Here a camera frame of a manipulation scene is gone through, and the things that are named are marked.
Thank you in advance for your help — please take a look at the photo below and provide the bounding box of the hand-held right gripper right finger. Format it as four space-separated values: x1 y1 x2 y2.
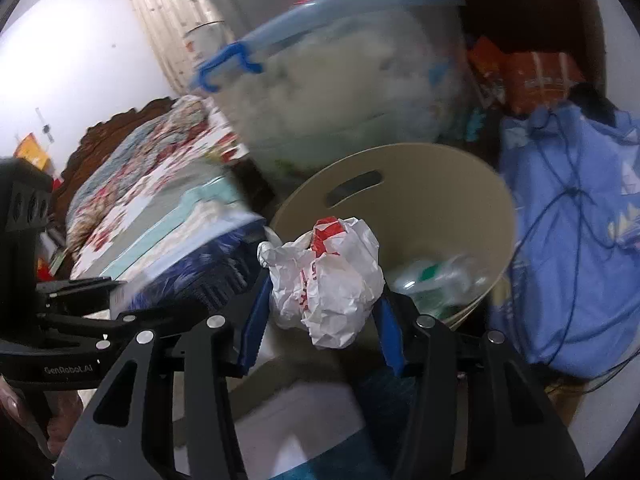
372 294 586 480

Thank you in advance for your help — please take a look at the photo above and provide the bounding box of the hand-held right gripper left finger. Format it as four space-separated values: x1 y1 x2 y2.
54 271 275 480

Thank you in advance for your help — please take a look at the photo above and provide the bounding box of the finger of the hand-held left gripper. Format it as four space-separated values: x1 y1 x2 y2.
40 307 173 356
36 276 127 312

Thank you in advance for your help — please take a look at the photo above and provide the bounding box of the white red plastic bag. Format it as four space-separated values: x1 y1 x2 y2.
257 216 386 351

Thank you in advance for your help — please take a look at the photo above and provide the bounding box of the beige waste bin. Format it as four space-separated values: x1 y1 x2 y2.
267 142 518 332

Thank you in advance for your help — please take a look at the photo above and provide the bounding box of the person's left hand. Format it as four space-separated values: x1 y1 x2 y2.
0 375 85 457

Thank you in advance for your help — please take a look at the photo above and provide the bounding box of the clear plastic bottle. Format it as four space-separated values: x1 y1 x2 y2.
387 255 493 321

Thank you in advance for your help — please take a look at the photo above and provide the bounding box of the teal beige patterned blanket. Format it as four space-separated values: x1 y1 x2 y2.
100 175 431 480

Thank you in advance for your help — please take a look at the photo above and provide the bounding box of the carved wooden headboard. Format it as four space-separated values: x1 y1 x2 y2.
50 97 177 217

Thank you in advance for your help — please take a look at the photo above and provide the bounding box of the folded floral quilt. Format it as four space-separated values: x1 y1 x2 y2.
65 110 211 262

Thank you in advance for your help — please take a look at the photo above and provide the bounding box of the white red floral bedsheet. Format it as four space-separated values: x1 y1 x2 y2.
70 95 252 281

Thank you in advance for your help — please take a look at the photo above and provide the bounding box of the blue cloth bundle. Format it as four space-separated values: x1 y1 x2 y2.
487 100 640 382

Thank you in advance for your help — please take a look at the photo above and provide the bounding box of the leaf patterned curtain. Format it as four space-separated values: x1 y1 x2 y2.
117 0 236 102

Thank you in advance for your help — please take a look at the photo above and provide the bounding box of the white enamel mug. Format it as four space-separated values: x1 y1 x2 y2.
182 20 232 67

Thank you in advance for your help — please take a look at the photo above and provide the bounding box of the clear storage box blue lid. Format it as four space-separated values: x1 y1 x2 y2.
187 0 482 177

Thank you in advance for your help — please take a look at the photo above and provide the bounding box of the small orange bag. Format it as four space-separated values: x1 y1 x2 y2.
467 37 507 106

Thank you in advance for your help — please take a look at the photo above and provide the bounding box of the large orange bag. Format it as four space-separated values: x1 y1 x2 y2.
502 50 587 117

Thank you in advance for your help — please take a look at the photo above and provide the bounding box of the dark wooden cabinet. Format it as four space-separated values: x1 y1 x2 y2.
429 0 602 57

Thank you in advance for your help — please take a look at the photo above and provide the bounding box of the yellow wall hanging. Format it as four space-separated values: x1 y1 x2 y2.
14 132 52 169

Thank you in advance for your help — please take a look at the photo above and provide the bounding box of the wall hook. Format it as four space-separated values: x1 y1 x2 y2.
35 107 54 146

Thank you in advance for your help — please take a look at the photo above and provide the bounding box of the dark blue cord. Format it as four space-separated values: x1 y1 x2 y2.
515 105 640 392

